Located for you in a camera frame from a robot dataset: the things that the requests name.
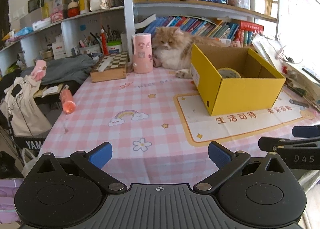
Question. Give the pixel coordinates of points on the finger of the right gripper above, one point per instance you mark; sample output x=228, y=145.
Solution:
x=306, y=131
x=270, y=144

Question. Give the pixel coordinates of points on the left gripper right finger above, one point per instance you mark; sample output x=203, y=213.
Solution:
x=229, y=164

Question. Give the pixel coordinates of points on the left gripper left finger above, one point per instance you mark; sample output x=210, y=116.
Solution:
x=91, y=164

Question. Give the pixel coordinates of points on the yellow tape roll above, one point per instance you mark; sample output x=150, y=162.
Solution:
x=227, y=73

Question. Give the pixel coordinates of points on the black utility knife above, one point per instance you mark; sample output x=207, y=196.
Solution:
x=301, y=104

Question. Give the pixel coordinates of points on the pink spray bottle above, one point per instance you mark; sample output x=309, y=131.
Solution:
x=67, y=100

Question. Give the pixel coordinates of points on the pink checkered tablecloth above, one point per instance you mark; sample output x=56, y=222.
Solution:
x=159, y=128

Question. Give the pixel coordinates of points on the yellow cardboard box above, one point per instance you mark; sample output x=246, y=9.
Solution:
x=258, y=88

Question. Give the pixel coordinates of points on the white tote bag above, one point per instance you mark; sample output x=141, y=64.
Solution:
x=27, y=119

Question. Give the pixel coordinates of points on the grey cloth pile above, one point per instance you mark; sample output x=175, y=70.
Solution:
x=74, y=68

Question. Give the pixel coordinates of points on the wooden chess board box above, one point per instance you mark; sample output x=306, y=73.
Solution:
x=110, y=67

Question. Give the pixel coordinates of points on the pink pig plush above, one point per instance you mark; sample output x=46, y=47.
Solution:
x=235, y=43

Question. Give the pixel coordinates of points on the pink glove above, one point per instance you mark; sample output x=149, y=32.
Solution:
x=39, y=70

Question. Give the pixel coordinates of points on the red dictionary book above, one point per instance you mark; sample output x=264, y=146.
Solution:
x=250, y=26

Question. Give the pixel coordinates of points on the pink sticker cylinder container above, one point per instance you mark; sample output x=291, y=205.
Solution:
x=142, y=53

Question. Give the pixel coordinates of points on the orange white fluffy cat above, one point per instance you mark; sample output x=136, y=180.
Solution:
x=172, y=47

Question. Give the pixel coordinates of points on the white bookshelf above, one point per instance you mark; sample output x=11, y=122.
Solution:
x=122, y=17

